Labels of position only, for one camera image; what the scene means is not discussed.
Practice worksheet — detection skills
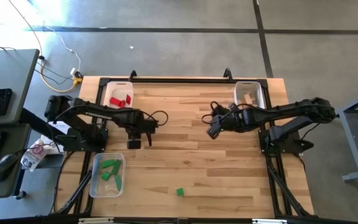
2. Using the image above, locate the yellow cable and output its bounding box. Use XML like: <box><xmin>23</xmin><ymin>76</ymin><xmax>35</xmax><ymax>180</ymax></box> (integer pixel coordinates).
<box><xmin>7</xmin><ymin>0</ymin><xmax>83</xmax><ymax>93</ymax></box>

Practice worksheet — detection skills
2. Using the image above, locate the long green block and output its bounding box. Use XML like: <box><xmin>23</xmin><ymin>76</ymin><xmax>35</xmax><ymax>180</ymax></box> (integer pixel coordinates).
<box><xmin>113</xmin><ymin>175</ymin><xmax>123</xmax><ymax>192</ymax></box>

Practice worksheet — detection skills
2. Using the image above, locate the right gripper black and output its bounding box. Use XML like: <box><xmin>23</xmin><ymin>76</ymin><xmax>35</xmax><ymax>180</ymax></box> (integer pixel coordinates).
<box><xmin>211</xmin><ymin>105</ymin><xmax>255</xmax><ymax>132</ymax></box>

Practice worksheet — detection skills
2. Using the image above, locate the printed snack bag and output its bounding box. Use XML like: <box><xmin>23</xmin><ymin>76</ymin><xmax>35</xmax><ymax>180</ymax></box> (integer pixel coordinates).
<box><xmin>20</xmin><ymin>139</ymin><xmax>54</xmax><ymax>172</ymax></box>

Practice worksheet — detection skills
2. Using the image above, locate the clear plastic bin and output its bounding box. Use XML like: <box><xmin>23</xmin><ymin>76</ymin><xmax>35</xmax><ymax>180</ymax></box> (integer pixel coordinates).
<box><xmin>88</xmin><ymin>152</ymin><xmax>127</xmax><ymax>198</ymax></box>

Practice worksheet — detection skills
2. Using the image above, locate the black aluminium table frame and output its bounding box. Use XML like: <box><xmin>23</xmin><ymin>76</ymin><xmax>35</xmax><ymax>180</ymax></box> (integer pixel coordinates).
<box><xmin>53</xmin><ymin>76</ymin><xmax>315</xmax><ymax>218</ymax></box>

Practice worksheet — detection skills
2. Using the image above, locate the white metal bracket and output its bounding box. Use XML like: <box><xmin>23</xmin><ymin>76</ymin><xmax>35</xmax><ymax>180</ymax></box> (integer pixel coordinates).
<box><xmin>252</xmin><ymin>218</ymin><xmax>288</xmax><ymax>224</ymax></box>
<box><xmin>78</xmin><ymin>217</ymin><xmax>114</xmax><ymax>224</ymax></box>

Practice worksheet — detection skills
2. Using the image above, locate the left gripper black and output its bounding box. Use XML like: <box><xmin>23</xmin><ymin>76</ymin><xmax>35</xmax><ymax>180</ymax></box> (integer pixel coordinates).
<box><xmin>125</xmin><ymin>114</ymin><xmax>160</xmax><ymax>147</ymax></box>

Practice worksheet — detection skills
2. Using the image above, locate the white printed bag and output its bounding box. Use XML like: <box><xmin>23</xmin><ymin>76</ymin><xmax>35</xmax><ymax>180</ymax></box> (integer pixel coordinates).
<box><xmin>42</xmin><ymin>120</ymin><xmax>71</xmax><ymax>156</ymax></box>

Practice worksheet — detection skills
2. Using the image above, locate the black computer mouse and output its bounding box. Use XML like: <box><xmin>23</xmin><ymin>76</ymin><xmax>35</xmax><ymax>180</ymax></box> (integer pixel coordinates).
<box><xmin>0</xmin><ymin>153</ymin><xmax>20</xmax><ymax>183</ymax></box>

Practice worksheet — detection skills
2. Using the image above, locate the black smartphone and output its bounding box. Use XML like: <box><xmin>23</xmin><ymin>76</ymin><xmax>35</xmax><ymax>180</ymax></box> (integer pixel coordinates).
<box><xmin>0</xmin><ymin>88</ymin><xmax>13</xmax><ymax>118</ymax></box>

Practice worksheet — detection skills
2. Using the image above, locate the grey desk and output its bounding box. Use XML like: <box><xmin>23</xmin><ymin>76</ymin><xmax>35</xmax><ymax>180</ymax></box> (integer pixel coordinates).
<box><xmin>0</xmin><ymin>49</ymin><xmax>40</xmax><ymax>200</ymax></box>

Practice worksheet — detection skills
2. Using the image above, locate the white charger cable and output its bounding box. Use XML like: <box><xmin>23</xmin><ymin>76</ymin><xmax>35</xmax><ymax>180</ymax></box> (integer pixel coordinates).
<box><xmin>44</xmin><ymin>21</ymin><xmax>82</xmax><ymax>77</ymax></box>

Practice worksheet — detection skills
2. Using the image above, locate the white plastic bin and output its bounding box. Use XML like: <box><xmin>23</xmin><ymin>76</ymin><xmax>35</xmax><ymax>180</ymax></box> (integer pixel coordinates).
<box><xmin>233</xmin><ymin>80</ymin><xmax>266</xmax><ymax>110</ymax></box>
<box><xmin>103</xmin><ymin>80</ymin><xmax>135</xmax><ymax>110</ymax></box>

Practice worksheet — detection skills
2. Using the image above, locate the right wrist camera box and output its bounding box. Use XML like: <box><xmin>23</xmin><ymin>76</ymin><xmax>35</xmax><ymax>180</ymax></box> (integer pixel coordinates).
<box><xmin>206</xmin><ymin>123</ymin><xmax>222</xmax><ymax>140</ymax></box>

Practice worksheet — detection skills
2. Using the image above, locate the grey metal table frame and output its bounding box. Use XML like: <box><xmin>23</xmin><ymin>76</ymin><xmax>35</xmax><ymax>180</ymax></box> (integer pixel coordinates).
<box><xmin>323</xmin><ymin>85</ymin><xmax>358</xmax><ymax>183</ymax></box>

